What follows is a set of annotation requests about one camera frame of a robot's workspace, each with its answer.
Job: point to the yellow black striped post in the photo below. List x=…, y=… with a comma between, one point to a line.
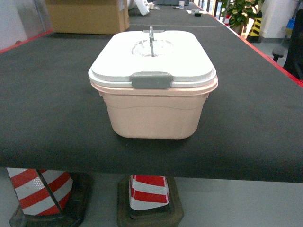
x=253, y=36

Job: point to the left red white cone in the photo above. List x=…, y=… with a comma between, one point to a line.
x=49, y=198

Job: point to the cardboard box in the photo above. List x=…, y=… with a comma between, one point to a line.
x=100, y=17

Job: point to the black office chair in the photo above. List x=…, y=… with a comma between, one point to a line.
x=294, y=59

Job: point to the green potted plant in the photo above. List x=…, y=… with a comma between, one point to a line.
x=236, y=13

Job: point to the white foam piece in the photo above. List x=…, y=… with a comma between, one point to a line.
x=143, y=5

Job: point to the right red white cone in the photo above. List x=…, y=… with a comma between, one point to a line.
x=148, y=201

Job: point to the black table mat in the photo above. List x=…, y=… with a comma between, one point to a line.
x=251, y=126

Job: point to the red white cone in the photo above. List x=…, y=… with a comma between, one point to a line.
x=148, y=201
x=49, y=198

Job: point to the white lid grey handle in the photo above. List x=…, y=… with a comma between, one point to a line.
x=152, y=60

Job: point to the pink plastic storage box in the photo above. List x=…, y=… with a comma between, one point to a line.
x=172, y=113

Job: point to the paper cup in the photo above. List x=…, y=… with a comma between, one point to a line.
x=181, y=5

